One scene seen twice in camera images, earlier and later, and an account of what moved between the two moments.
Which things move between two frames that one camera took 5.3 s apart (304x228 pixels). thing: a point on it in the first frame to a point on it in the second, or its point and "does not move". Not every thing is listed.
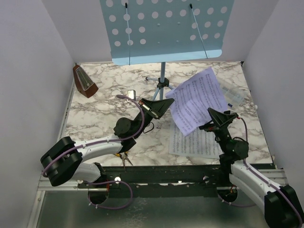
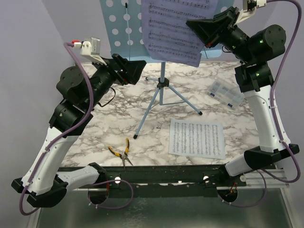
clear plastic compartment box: (234, 93) does not move
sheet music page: (191, 99) to (167, 37)
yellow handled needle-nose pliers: (123, 159) does not move
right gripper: (218, 127) to (228, 25)
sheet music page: (201, 143) does not move
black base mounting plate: (159, 181) does not move
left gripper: (157, 108) to (128, 71)
